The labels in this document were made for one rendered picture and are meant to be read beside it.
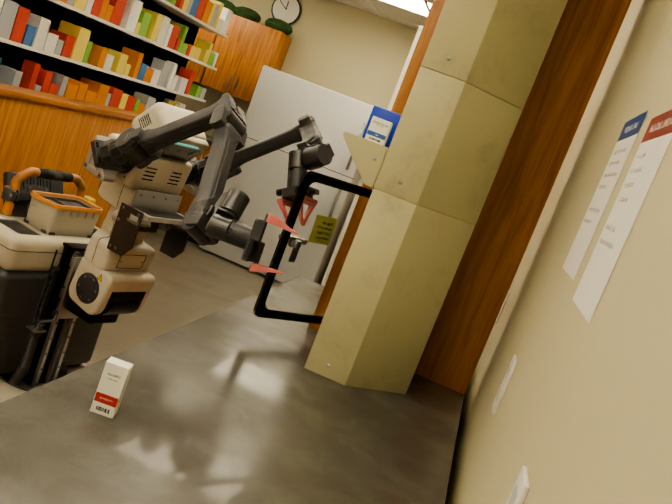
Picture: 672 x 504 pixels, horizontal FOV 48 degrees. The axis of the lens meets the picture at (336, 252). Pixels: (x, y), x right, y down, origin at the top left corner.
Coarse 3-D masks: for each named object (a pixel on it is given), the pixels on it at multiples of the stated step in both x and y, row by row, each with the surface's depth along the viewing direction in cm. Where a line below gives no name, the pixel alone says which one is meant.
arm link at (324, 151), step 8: (312, 136) 209; (296, 144) 208; (304, 144) 206; (320, 144) 198; (328, 144) 200; (304, 152) 200; (312, 152) 198; (320, 152) 198; (328, 152) 200; (304, 160) 200; (312, 160) 199; (320, 160) 197; (328, 160) 200; (312, 168) 202
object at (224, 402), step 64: (256, 320) 210; (64, 384) 130; (128, 384) 139; (192, 384) 150; (256, 384) 163; (320, 384) 178; (0, 448) 104; (64, 448) 110; (128, 448) 117; (192, 448) 125; (256, 448) 133; (320, 448) 144; (384, 448) 155; (448, 448) 169
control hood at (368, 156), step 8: (344, 136) 179; (352, 136) 179; (352, 144) 179; (360, 144) 178; (368, 144) 178; (376, 144) 178; (352, 152) 179; (360, 152) 179; (368, 152) 178; (376, 152) 178; (384, 152) 177; (360, 160) 179; (368, 160) 178; (376, 160) 178; (360, 168) 179; (368, 168) 179; (376, 168) 178; (360, 176) 179; (368, 176) 179; (376, 176) 178; (368, 184) 179
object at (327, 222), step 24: (312, 192) 191; (336, 192) 197; (288, 216) 190; (312, 216) 194; (336, 216) 200; (360, 216) 206; (288, 240) 192; (312, 240) 197; (336, 240) 203; (288, 264) 195; (312, 264) 201; (336, 264) 206; (288, 288) 198; (312, 288) 204; (312, 312) 207
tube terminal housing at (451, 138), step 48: (432, 96) 174; (480, 96) 176; (432, 144) 175; (480, 144) 180; (384, 192) 178; (432, 192) 178; (480, 192) 186; (384, 240) 179; (432, 240) 183; (336, 288) 182; (384, 288) 180; (432, 288) 188; (336, 336) 183; (384, 336) 185; (384, 384) 190
